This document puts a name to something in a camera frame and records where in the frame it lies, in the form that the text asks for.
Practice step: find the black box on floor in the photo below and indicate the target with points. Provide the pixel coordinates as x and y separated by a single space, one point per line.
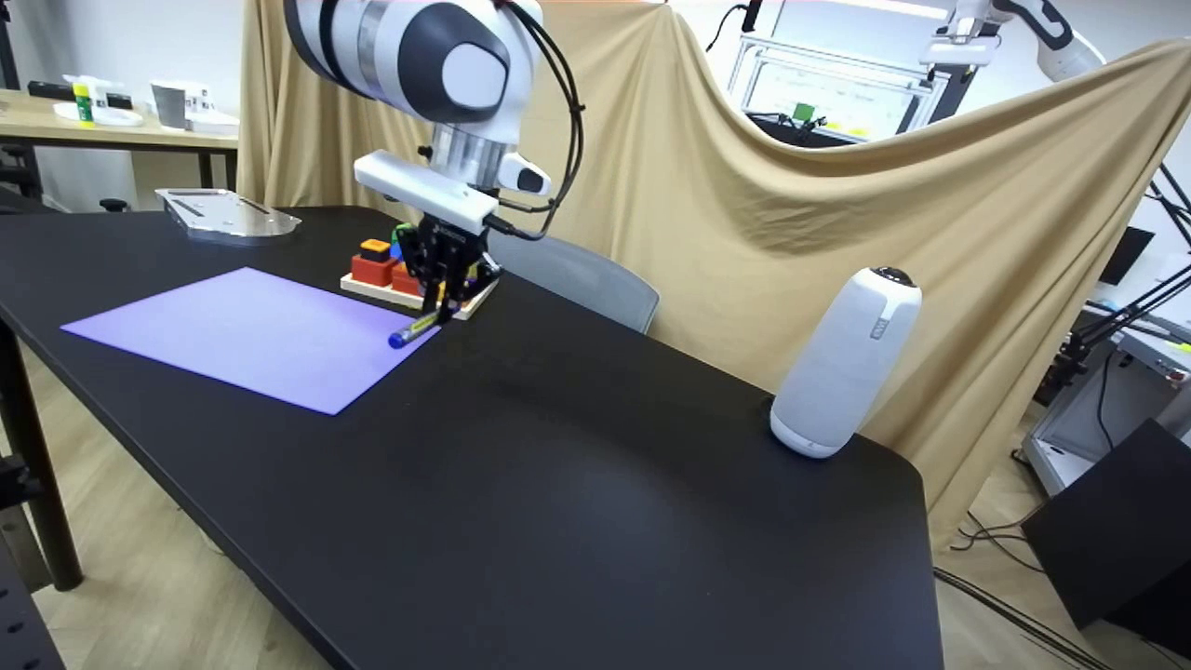
1119 542

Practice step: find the colourful shape sorter toy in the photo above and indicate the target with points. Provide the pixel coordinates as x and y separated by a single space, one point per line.
382 270

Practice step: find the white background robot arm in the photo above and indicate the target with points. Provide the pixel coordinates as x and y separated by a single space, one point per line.
972 39

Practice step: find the grey chair backrest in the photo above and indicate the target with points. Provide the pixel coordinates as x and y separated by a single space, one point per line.
579 278

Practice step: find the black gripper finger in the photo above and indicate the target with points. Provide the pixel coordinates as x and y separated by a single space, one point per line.
434 298
448 306

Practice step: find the white cylindrical speaker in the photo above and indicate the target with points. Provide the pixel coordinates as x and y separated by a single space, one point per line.
845 364

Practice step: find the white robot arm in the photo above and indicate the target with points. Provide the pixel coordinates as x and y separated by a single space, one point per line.
465 73

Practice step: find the white board sheet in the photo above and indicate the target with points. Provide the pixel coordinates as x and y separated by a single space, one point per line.
262 332

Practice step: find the blue marker pen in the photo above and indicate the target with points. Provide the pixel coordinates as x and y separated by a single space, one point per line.
412 332

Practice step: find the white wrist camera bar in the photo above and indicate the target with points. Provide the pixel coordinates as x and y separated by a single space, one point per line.
426 190

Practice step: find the beige cloth backdrop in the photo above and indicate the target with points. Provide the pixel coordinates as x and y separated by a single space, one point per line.
998 217

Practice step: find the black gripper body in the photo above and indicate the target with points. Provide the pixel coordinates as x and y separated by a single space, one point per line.
436 252

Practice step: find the wooden side desk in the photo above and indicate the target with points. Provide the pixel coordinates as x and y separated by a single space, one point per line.
44 122

